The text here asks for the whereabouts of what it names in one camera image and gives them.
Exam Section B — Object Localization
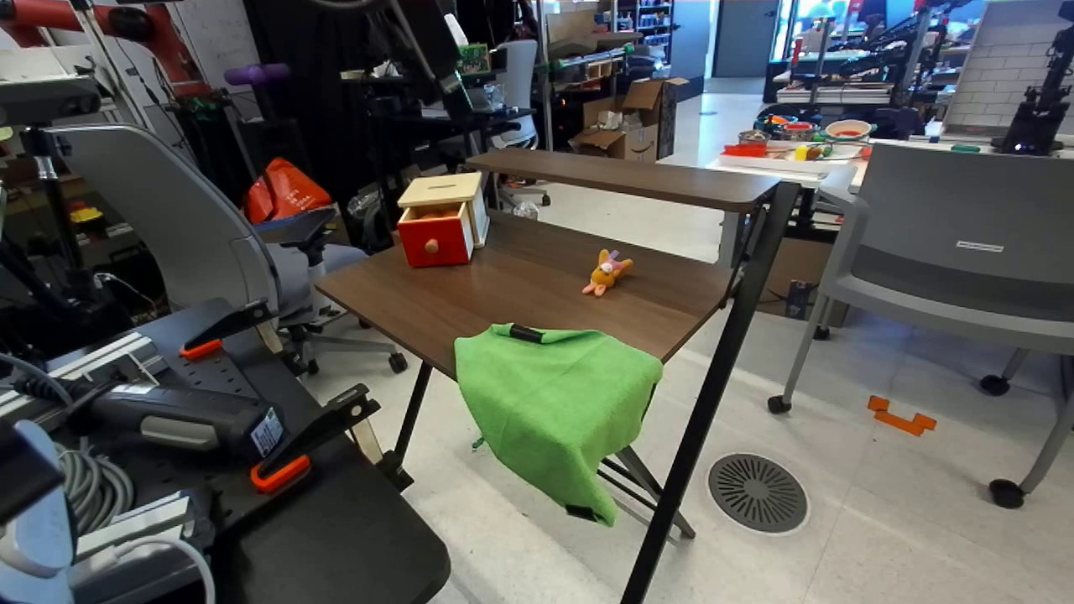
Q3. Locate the brown plush toy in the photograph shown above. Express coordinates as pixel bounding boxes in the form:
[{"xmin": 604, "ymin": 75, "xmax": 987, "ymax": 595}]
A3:
[{"xmin": 581, "ymin": 249, "xmax": 635, "ymax": 298}]

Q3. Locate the green cloth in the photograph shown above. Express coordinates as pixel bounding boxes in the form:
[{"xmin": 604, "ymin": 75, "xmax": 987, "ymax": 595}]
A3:
[{"xmin": 454, "ymin": 324, "xmax": 665, "ymax": 528}]

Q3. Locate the red drawer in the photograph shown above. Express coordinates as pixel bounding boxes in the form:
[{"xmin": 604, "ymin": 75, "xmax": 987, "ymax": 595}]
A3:
[{"xmin": 397, "ymin": 201, "xmax": 477, "ymax": 268}]

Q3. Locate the wooden box with drawer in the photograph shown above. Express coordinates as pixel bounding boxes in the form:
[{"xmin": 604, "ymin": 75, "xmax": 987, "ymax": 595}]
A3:
[{"xmin": 396, "ymin": 172, "xmax": 491, "ymax": 268}]

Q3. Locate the stack of cardboard boxes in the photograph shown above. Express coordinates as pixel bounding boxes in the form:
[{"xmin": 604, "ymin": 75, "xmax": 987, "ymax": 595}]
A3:
[{"xmin": 569, "ymin": 77, "xmax": 691, "ymax": 163}]

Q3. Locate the white office chair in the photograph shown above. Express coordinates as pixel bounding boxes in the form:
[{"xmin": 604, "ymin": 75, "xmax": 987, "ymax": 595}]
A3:
[{"xmin": 491, "ymin": 39, "xmax": 552, "ymax": 208}]

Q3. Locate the orange bag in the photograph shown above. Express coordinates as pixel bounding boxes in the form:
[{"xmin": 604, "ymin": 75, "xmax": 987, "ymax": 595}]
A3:
[{"xmin": 242, "ymin": 158, "xmax": 334, "ymax": 225}]

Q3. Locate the round floor drain grate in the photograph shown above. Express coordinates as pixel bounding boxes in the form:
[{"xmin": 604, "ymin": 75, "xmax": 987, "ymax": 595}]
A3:
[{"xmin": 707, "ymin": 453, "xmax": 811, "ymax": 535}]

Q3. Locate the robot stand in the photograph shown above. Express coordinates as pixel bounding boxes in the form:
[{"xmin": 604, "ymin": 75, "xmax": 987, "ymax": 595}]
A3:
[{"xmin": 0, "ymin": 298, "xmax": 452, "ymax": 604}]

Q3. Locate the grey door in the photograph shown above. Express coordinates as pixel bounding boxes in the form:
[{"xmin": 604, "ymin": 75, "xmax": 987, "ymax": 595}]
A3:
[{"xmin": 713, "ymin": 0, "xmax": 782, "ymax": 80}]

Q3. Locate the purple dumbbell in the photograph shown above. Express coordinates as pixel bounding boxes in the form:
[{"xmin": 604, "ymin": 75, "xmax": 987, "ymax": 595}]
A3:
[{"xmin": 223, "ymin": 63, "xmax": 292, "ymax": 88}]

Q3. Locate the black and grey handheld device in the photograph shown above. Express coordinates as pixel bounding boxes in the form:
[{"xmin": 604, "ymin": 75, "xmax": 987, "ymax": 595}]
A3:
[{"xmin": 82, "ymin": 384, "xmax": 288, "ymax": 460}]

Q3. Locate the grey office chair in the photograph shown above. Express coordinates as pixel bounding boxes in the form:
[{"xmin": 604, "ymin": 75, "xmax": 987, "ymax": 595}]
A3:
[{"xmin": 46, "ymin": 124, "xmax": 409, "ymax": 377}]

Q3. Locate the orange floor marker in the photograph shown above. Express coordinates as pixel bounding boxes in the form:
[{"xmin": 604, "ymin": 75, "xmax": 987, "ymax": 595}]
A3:
[{"xmin": 868, "ymin": 395, "xmax": 938, "ymax": 437}]

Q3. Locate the grey plastic chair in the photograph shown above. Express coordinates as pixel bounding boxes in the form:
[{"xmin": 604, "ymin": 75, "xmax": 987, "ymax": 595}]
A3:
[{"xmin": 768, "ymin": 143, "xmax": 1074, "ymax": 510}]

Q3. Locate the brick pattern panel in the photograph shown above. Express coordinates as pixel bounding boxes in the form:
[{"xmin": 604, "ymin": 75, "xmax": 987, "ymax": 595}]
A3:
[{"xmin": 943, "ymin": 0, "xmax": 1074, "ymax": 140}]

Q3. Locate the black robot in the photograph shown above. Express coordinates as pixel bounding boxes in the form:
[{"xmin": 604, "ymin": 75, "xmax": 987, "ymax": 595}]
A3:
[{"xmin": 998, "ymin": 23, "xmax": 1074, "ymax": 157}]

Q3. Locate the black clamp with orange handle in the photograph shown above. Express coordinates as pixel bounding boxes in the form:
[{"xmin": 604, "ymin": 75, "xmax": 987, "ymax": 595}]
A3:
[
  {"xmin": 250, "ymin": 384, "xmax": 382, "ymax": 494},
  {"xmin": 179, "ymin": 299, "xmax": 278, "ymax": 362}
]

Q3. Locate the white cable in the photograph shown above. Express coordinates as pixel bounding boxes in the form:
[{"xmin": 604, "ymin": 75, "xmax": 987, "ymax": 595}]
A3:
[{"xmin": 107, "ymin": 537, "xmax": 217, "ymax": 604}]

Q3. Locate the coil of grey cable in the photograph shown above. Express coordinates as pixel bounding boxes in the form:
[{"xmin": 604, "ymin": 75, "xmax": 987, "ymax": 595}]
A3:
[{"xmin": 55, "ymin": 445, "xmax": 136, "ymax": 538}]

